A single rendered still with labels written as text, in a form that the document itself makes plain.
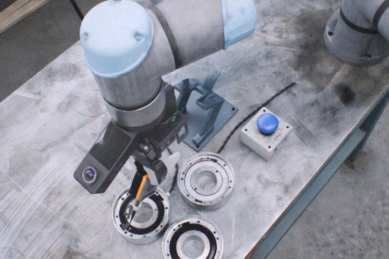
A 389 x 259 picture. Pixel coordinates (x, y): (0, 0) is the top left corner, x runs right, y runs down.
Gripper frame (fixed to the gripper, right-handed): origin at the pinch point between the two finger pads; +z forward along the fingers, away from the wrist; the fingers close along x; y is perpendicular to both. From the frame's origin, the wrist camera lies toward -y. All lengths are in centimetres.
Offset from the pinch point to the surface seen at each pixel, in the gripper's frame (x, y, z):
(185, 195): -4.1, 3.9, 9.2
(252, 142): -6.5, 20.3, 10.1
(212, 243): -13.0, 0.7, 10.3
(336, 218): -24, 52, 93
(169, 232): -6.1, -2.7, 10.3
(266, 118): -6.5, 24.1, 5.9
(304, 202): -15, 40, 69
